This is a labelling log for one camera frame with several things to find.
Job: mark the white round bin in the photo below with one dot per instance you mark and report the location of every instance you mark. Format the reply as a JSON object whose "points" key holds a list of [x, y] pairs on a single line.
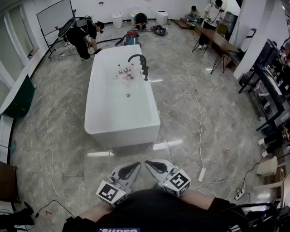
{"points": [[117, 20]]}

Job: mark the white bathtub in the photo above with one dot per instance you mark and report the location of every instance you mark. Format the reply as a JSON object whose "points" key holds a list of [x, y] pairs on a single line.
{"points": [[117, 113]]}

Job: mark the white toilet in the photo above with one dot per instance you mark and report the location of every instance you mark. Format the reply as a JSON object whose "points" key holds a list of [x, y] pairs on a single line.
{"points": [[162, 17]]}

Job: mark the black curved faucet spout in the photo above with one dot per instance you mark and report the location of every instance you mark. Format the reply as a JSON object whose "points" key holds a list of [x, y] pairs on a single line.
{"points": [[134, 56]]}

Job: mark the red and teal vacuum cleaner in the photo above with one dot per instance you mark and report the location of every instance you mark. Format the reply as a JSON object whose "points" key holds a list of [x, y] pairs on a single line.
{"points": [[132, 38]]}

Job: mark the beige plastic container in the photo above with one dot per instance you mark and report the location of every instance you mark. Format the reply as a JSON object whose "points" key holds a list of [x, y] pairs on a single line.
{"points": [[268, 166]]}

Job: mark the dark brown wooden cabinet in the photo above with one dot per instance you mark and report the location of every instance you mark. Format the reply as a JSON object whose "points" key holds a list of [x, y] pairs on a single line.
{"points": [[8, 181]]}

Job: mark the whiteboard on black stand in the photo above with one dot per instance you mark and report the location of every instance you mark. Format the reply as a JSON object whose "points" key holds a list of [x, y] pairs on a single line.
{"points": [[54, 15]]}

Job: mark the white power strip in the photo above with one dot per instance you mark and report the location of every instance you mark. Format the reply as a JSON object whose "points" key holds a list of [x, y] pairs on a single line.
{"points": [[239, 194], [201, 174]]}

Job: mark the cluster of small red-capped bottles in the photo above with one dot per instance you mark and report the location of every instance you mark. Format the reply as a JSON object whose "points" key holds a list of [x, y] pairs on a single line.
{"points": [[120, 71]]}

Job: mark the low wooden platform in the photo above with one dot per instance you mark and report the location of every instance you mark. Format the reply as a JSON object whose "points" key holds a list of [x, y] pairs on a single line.
{"points": [[183, 23]]}

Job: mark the dark green cabinet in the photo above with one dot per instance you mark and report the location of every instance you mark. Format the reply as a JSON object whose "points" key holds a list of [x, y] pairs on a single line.
{"points": [[20, 97]]}

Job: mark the person's black shirt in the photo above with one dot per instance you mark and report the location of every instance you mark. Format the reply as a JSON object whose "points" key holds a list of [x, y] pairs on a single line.
{"points": [[158, 210]]}

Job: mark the black metal shelf rack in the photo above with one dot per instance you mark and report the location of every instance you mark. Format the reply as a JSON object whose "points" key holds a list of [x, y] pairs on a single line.
{"points": [[269, 90]]}

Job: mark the long wooden table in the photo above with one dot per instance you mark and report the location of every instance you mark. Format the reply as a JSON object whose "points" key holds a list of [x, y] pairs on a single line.
{"points": [[220, 42]]}

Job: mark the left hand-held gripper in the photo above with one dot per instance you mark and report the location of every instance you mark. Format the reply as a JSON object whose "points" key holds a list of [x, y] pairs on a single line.
{"points": [[111, 193]]}

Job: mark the person's right forearm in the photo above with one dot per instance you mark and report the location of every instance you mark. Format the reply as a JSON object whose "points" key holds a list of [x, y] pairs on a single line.
{"points": [[197, 197]]}

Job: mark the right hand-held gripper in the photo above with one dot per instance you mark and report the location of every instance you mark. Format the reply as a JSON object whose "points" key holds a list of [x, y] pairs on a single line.
{"points": [[177, 182]]}

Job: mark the person's left forearm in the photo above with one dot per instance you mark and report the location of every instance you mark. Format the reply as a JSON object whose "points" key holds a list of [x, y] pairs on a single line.
{"points": [[99, 210]]}

